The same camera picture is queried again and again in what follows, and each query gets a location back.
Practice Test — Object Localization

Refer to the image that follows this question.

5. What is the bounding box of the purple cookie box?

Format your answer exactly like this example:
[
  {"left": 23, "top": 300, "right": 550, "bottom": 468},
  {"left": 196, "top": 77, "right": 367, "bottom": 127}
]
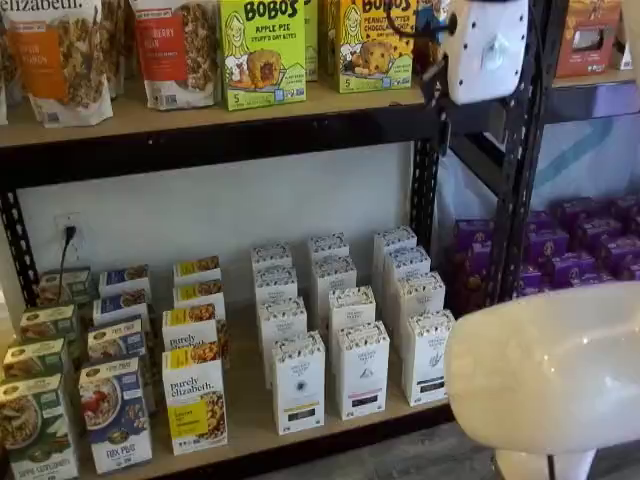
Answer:
[
  {"left": 549, "top": 252, "right": 599, "bottom": 291},
  {"left": 524, "top": 227, "right": 571, "bottom": 271},
  {"left": 574, "top": 214, "right": 624, "bottom": 254},
  {"left": 519, "top": 264, "right": 554, "bottom": 296},
  {"left": 554, "top": 197, "right": 596, "bottom": 226},
  {"left": 449, "top": 254, "right": 504, "bottom": 306},
  {"left": 452, "top": 219, "right": 501, "bottom": 261},
  {"left": 597, "top": 234, "right": 640, "bottom": 276}
]

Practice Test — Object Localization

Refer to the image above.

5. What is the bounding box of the granola bag red label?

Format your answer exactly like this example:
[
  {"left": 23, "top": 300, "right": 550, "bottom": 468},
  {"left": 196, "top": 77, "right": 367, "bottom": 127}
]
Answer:
[{"left": 129, "top": 0, "right": 222, "bottom": 110}]

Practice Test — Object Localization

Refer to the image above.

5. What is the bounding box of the white wall outlet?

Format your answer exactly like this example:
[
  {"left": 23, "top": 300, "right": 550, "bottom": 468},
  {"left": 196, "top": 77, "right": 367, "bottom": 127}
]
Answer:
[{"left": 54, "top": 212, "right": 84, "bottom": 261}]

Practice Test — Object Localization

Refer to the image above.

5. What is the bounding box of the Purely Elizabeth yellow white box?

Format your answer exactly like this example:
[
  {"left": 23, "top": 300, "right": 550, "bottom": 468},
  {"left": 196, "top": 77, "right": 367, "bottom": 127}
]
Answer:
[
  {"left": 161, "top": 304, "right": 229, "bottom": 354},
  {"left": 161, "top": 344, "right": 230, "bottom": 456},
  {"left": 173, "top": 255, "right": 222, "bottom": 287},
  {"left": 173, "top": 279, "right": 226, "bottom": 314}
]

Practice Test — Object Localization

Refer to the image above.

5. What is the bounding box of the granola bag orange label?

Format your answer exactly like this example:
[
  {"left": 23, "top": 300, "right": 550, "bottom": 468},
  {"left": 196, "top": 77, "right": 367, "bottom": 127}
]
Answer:
[{"left": 2, "top": 0, "right": 115, "bottom": 129}]

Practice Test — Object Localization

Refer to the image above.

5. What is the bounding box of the black power plug cord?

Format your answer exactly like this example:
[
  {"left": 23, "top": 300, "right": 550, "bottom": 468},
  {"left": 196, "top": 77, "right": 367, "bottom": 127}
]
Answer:
[{"left": 59, "top": 225, "right": 77, "bottom": 296}]

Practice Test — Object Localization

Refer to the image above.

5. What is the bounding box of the white snack box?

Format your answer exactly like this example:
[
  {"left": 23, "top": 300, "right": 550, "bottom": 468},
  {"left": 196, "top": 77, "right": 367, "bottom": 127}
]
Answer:
[{"left": 618, "top": 0, "right": 640, "bottom": 70}]

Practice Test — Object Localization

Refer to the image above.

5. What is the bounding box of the green oatmeal box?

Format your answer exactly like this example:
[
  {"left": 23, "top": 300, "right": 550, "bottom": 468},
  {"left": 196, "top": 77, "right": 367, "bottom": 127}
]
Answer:
[
  {"left": 38, "top": 268, "right": 94, "bottom": 307},
  {"left": 2, "top": 338, "right": 69, "bottom": 381},
  {"left": 19, "top": 303, "right": 79, "bottom": 344},
  {"left": 0, "top": 373, "right": 79, "bottom": 480}
]

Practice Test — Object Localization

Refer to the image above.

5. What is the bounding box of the white box pink strip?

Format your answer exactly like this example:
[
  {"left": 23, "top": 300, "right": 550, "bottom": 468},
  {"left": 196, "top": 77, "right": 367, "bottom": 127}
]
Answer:
[
  {"left": 328, "top": 285, "right": 377, "bottom": 346},
  {"left": 307, "top": 233, "right": 350, "bottom": 262},
  {"left": 310, "top": 255, "right": 358, "bottom": 329},
  {"left": 336, "top": 320, "right": 391, "bottom": 421}
]

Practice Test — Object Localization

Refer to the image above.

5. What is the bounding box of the orange brown snack box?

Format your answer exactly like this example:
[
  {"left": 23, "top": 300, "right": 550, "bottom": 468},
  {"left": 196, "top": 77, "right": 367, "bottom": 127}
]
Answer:
[{"left": 554, "top": 0, "right": 621, "bottom": 79}]

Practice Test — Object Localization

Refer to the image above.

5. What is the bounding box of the white box green strip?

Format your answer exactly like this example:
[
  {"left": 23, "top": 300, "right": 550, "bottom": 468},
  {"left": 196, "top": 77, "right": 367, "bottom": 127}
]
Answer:
[
  {"left": 383, "top": 245, "right": 432, "bottom": 321},
  {"left": 397, "top": 271, "right": 446, "bottom": 361},
  {"left": 407, "top": 309, "right": 456, "bottom": 407},
  {"left": 373, "top": 225, "right": 419, "bottom": 291}
]

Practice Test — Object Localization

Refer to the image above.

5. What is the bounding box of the blue snack box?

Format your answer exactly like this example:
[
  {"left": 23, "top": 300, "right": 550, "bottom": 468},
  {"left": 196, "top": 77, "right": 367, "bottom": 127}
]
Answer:
[{"left": 414, "top": 0, "right": 454, "bottom": 81}]

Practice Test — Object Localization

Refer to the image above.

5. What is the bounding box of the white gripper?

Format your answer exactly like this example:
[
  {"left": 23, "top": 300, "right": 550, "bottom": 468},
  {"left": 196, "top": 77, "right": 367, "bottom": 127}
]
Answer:
[{"left": 437, "top": 0, "right": 530, "bottom": 151}]

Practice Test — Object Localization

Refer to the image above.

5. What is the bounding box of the blue oatmeal box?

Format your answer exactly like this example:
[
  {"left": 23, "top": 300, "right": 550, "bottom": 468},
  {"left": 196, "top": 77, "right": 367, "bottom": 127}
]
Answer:
[
  {"left": 93, "top": 289, "right": 151, "bottom": 326},
  {"left": 87, "top": 319, "right": 149, "bottom": 364},
  {"left": 98, "top": 264, "right": 151, "bottom": 297},
  {"left": 78, "top": 357, "right": 154, "bottom": 475}
]

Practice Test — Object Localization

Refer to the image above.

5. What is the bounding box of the green Bobo's apple pie box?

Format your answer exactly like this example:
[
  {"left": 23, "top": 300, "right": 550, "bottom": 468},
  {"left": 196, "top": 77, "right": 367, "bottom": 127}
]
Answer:
[
  {"left": 218, "top": 0, "right": 307, "bottom": 111},
  {"left": 302, "top": 0, "right": 320, "bottom": 83}
]

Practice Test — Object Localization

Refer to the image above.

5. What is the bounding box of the white box yellow strip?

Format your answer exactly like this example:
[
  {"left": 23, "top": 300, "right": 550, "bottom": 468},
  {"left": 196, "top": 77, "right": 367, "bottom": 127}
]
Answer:
[
  {"left": 271, "top": 330, "right": 326, "bottom": 436},
  {"left": 257, "top": 296, "right": 309, "bottom": 389},
  {"left": 253, "top": 264, "right": 299, "bottom": 304},
  {"left": 250, "top": 242, "right": 294, "bottom": 271}
]

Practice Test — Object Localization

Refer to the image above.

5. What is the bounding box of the yellow Bobo's peanut butter box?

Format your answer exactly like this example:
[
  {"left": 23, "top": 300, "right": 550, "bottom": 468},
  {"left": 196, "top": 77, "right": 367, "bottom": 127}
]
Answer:
[
  {"left": 332, "top": 0, "right": 417, "bottom": 95},
  {"left": 318, "top": 0, "right": 341, "bottom": 79}
]

